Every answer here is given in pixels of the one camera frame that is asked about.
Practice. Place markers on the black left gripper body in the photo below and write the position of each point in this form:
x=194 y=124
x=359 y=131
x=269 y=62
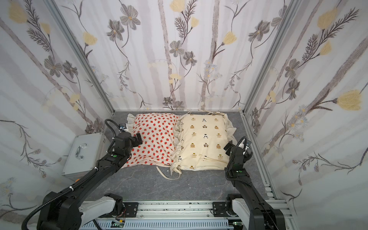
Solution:
x=135 y=139

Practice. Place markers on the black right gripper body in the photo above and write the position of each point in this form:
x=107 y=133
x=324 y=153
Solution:
x=230 y=148

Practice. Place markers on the strawberry print ruffled pillow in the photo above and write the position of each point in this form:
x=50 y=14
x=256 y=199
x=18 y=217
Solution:
x=156 y=130

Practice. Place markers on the cream bear print pillow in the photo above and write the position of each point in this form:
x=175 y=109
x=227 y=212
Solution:
x=200 y=141

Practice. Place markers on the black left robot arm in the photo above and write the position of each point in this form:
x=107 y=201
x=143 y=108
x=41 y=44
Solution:
x=63 y=211

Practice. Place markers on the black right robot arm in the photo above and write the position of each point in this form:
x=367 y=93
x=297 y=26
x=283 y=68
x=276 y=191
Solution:
x=250 y=189

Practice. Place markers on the silver metal case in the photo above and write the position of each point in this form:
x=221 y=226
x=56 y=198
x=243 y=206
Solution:
x=84 y=153

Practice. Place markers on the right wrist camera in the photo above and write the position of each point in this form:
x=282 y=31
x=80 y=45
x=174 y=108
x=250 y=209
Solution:
x=244 y=145

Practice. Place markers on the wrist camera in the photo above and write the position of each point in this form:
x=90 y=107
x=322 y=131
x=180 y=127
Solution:
x=123 y=126
x=244 y=145

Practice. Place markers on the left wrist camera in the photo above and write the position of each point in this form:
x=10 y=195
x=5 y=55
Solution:
x=123 y=126

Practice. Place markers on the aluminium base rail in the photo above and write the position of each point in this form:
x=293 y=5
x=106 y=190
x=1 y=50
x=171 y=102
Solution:
x=178 y=215

